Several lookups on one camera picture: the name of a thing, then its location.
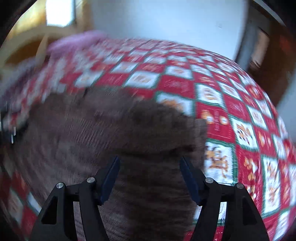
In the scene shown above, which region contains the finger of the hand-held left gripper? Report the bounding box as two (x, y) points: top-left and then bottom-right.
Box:
(0, 109), (18, 145)

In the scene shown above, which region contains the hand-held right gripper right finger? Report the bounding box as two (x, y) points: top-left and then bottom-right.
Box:
(179, 156), (270, 241)

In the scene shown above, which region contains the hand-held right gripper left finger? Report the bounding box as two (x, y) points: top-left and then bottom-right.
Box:
(30, 155), (121, 241)

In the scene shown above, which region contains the brown knitted sweater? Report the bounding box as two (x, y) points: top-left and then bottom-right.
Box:
(14, 86), (208, 241)

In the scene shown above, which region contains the striped pillow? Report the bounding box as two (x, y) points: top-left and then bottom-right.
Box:
(0, 59), (44, 109)

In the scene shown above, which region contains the red checkered printed bedsheet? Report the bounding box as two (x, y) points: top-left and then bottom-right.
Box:
(0, 37), (296, 241)

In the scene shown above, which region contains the cream and brown headboard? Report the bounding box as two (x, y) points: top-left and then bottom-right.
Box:
(0, 25), (78, 80)

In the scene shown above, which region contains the folded pink blanket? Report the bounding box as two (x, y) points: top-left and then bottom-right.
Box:
(47, 30), (109, 56)

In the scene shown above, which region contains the yellow curtain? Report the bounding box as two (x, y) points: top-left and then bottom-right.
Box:
(10, 0), (48, 37)

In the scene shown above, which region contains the window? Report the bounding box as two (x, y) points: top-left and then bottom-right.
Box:
(46, 0), (77, 27)

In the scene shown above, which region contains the brown wooden door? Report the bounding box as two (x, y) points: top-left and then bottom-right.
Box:
(264, 22), (296, 109)

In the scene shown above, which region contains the dark door frame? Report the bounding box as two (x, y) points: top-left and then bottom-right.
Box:
(235, 9), (270, 72)

